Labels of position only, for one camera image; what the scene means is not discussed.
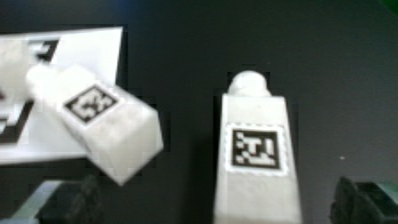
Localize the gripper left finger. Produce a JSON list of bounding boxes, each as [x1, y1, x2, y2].
[[13, 175, 106, 224]]

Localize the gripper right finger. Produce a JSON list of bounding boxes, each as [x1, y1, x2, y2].
[[331, 177, 398, 224]]

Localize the white table leg with tag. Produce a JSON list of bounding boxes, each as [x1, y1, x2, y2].
[[27, 64, 164, 185]]

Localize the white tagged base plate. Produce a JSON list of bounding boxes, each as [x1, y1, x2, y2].
[[0, 25, 127, 166]]

